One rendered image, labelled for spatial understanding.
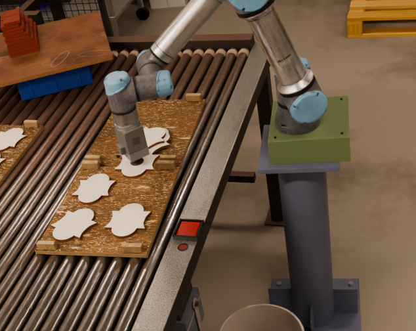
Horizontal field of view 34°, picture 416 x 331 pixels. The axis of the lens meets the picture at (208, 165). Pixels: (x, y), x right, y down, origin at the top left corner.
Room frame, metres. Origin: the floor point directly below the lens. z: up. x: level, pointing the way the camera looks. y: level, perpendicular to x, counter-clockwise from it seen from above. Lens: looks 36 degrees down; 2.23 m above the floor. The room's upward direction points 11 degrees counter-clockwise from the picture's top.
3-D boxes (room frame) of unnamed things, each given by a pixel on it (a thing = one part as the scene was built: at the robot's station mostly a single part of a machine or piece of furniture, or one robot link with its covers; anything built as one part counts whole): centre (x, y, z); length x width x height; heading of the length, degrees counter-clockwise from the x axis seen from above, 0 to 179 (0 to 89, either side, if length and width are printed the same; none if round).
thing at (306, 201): (1.90, -0.32, 0.43); 0.38 x 0.38 x 0.87; 75
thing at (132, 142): (1.74, 0.23, 1.13); 0.10 x 0.09 x 0.16; 114
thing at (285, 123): (1.90, -0.32, 1.01); 0.15 x 0.15 x 0.10
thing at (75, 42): (2.72, 0.58, 1.03); 0.50 x 0.50 x 0.02; 8
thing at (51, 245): (1.53, 0.51, 0.95); 0.06 x 0.02 x 0.03; 72
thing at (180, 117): (2.07, 0.19, 0.93); 0.41 x 0.35 x 0.02; 162
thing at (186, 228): (1.51, 0.09, 0.92); 0.06 x 0.06 x 0.01; 69
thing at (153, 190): (1.67, 0.32, 0.93); 0.41 x 0.35 x 0.02; 162
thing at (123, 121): (1.75, 0.22, 1.20); 0.08 x 0.08 x 0.05
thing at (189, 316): (1.32, 0.16, 0.77); 0.14 x 0.11 x 0.18; 159
